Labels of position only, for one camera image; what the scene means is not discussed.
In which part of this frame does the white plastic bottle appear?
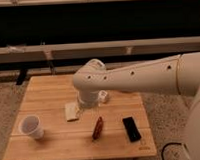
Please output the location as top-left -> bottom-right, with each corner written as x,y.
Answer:
98,90 -> 109,103

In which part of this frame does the wooden table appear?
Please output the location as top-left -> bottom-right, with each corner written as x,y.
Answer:
3,75 -> 157,160

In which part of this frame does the long beige rail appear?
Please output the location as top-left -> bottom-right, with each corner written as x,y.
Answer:
0,36 -> 200,64

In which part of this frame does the dark red pepper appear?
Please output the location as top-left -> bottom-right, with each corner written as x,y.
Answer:
92,116 -> 104,140

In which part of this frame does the white paper cup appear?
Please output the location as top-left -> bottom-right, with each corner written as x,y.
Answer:
18,115 -> 44,139

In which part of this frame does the black rectangular phone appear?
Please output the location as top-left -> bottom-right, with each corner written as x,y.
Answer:
122,117 -> 141,142

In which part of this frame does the black cable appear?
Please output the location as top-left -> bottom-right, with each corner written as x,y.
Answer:
160,141 -> 185,160

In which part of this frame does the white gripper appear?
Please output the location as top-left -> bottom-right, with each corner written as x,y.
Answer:
77,91 -> 99,108

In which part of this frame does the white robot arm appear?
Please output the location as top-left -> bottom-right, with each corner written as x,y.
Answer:
72,52 -> 200,160

